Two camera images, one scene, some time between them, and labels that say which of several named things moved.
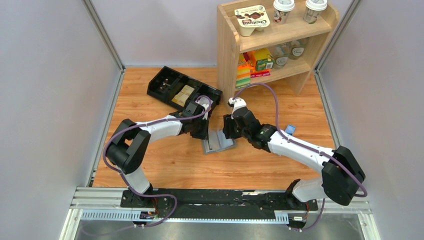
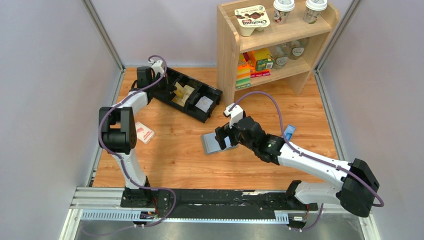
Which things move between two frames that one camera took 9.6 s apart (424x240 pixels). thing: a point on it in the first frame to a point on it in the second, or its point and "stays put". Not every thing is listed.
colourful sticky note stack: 243,76 stays put
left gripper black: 202,128 to 160,84
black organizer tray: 180,90 stays put
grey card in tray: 204,100 stays put
